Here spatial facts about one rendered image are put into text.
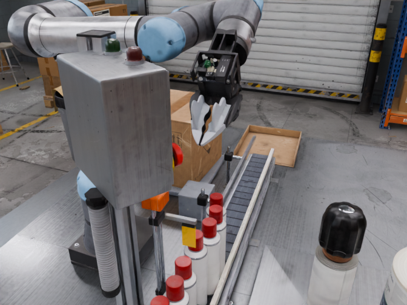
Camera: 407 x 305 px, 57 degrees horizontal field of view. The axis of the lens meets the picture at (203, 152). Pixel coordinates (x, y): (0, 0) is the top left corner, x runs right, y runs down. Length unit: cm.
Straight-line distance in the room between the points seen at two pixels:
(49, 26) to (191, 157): 66
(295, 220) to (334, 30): 381
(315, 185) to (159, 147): 104
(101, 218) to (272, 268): 57
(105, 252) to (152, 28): 39
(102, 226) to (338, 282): 48
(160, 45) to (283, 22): 434
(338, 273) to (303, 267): 26
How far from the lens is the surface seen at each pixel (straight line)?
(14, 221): 141
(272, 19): 502
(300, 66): 504
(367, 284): 107
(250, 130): 190
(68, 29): 84
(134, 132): 50
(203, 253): 82
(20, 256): 125
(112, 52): 58
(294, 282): 102
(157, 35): 68
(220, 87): 65
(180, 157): 58
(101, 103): 47
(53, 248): 124
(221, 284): 94
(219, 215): 88
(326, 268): 81
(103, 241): 63
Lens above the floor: 160
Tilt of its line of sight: 27 degrees down
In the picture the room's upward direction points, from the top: straight up
